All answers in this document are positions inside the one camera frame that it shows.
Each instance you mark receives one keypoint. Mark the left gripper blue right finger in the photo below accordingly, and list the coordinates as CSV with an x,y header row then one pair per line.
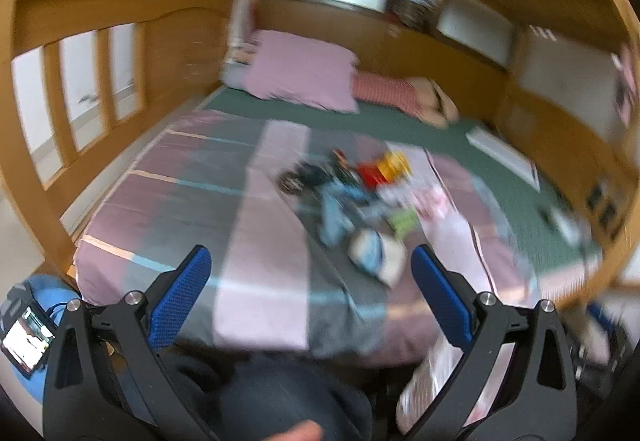
x,y
449,296

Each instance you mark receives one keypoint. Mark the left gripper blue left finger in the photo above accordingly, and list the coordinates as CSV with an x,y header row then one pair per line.
x,y
173,294

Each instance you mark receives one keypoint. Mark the light blue cloth rag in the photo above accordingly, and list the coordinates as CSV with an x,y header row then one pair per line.
x,y
337,200

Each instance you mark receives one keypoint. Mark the yellow chip bag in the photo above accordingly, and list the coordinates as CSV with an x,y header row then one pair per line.
x,y
393,165

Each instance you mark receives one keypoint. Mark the red snack wrapper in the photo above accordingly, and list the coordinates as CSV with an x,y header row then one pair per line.
x,y
371,175

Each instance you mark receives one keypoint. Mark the dark green snack bag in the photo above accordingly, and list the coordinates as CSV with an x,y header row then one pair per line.
x,y
304,177

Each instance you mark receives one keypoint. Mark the green wrapper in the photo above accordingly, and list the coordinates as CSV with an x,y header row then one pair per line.
x,y
402,222

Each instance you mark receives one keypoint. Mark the pink wrapper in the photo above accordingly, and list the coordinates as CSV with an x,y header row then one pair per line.
x,y
430,202

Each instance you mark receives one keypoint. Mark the green bed mat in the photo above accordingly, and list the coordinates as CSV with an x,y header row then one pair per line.
x,y
521,204

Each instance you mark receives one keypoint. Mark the smartphone on floor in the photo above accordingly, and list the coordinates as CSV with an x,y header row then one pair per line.
x,y
27,338

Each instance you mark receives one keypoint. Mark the white handheld device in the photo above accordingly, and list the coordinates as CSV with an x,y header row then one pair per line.
x,y
574,229

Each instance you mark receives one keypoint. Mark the pink plaid blanket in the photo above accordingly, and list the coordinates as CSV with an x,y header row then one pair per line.
x,y
210,178

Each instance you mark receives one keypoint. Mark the striped plush doll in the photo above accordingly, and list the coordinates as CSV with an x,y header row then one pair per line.
x,y
417,97

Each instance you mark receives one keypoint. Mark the pink pillow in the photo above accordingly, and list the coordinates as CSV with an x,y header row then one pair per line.
x,y
301,70

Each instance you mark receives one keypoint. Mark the wooden bed frame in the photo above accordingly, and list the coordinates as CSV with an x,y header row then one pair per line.
x,y
81,82

